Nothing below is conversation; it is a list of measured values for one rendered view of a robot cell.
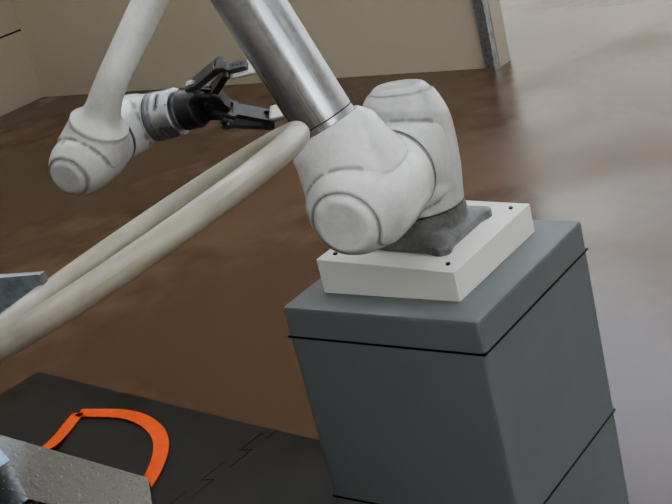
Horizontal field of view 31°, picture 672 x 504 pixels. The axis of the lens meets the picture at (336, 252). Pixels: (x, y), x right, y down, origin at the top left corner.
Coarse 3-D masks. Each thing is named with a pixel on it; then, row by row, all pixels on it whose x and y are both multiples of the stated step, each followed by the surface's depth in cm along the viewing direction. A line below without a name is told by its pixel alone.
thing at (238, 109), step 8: (232, 104) 220; (240, 104) 220; (216, 112) 218; (224, 112) 218; (232, 112) 219; (240, 112) 219; (248, 112) 219; (256, 112) 220; (264, 112) 221; (256, 120) 220; (264, 120) 220
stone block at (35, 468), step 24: (24, 456) 191; (48, 456) 195; (72, 456) 200; (0, 480) 184; (24, 480) 187; (48, 480) 191; (72, 480) 196; (96, 480) 201; (120, 480) 206; (144, 480) 212
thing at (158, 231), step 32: (288, 128) 136; (224, 160) 160; (256, 160) 126; (288, 160) 131; (192, 192) 163; (224, 192) 123; (128, 224) 165; (160, 224) 120; (192, 224) 120; (96, 256) 163; (128, 256) 119; (160, 256) 120; (64, 288) 120; (96, 288) 119; (0, 320) 151; (32, 320) 121; (64, 320) 120; (0, 352) 124
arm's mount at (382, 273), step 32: (480, 224) 213; (512, 224) 213; (320, 256) 215; (352, 256) 212; (384, 256) 209; (416, 256) 206; (448, 256) 204; (480, 256) 204; (352, 288) 212; (384, 288) 208; (416, 288) 204; (448, 288) 200
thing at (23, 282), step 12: (0, 276) 162; (12, 276) 161; (24, 276) 160; (36, 276) 159; (0, 288) 162; (12, 288) 161; (24, 288) 160; (0, 300) 163; (12, 300) 162; (0, 312) 162
